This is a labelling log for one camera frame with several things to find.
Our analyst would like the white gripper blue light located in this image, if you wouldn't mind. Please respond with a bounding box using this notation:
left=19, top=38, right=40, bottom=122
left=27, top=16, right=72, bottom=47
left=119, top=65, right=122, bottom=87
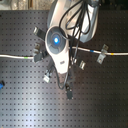
left=45, top=26, right=69, bottom=74

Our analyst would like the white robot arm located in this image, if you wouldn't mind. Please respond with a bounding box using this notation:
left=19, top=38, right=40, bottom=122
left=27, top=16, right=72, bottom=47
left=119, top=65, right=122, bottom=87
left=45, top=0, right=99, bottom=74

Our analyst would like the grey clip upper left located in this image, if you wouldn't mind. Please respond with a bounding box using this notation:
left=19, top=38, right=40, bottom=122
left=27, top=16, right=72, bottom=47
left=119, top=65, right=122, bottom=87
left=33, top=27, right=45, bottom=37

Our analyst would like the grey clip lower left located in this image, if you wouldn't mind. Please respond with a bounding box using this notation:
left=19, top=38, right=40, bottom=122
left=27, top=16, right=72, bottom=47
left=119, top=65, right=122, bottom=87
left=43, top=69, right=53, bottom=83

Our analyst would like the grey clip right of gripper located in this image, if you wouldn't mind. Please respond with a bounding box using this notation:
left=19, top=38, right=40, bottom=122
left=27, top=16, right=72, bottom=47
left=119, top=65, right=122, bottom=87
left=78, top=61, right=86, bottom=70

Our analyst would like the white cable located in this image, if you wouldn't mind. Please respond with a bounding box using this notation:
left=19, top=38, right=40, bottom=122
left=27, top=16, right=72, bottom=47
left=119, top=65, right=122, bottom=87
left=0, top=46, right=128, bottom=60

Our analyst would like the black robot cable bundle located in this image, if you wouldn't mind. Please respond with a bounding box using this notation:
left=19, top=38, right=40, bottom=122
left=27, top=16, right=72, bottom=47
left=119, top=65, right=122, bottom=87
left=54, top=0, right=93, bottom=91

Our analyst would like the grey metal cable clip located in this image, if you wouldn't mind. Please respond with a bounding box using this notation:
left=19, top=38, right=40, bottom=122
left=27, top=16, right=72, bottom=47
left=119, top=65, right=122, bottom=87
left=97, top=44, right=109, bottom=64

